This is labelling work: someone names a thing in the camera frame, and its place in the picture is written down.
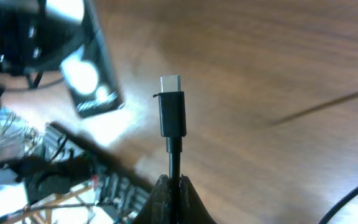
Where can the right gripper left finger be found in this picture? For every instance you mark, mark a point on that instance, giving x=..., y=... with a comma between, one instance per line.
x=156, y=209

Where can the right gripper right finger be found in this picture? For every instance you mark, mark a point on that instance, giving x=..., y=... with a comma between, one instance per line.
x=192, y=209

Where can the black smartphone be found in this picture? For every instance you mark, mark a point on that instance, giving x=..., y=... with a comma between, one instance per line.
x=89, y=71

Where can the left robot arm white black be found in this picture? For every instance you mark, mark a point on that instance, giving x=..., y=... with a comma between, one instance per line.
x=37, y=36

